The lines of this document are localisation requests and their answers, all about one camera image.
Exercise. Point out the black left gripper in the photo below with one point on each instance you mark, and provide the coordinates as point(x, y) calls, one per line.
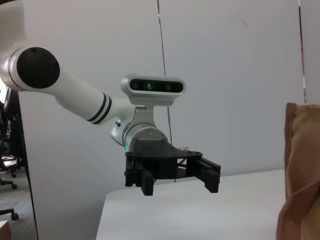
point(162, 160)

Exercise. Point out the khaki canvas food bag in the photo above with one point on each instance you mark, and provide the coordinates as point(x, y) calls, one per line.
point(302, 162)

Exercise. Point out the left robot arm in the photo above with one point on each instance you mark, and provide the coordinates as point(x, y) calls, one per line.
point(80, 95)

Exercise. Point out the black chair wheel base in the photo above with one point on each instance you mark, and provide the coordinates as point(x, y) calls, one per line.
point(10, 213)

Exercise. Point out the black Legion gaming chair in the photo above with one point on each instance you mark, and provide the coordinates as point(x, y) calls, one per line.
point(10, 120)

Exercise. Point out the pale box with red edge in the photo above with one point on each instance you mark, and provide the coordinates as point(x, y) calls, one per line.
point(4, 231)

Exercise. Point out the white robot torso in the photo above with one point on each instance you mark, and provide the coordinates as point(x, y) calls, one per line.
point(12, 20)

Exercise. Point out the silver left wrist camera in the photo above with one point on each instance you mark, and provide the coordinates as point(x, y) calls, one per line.
point(155, 86)

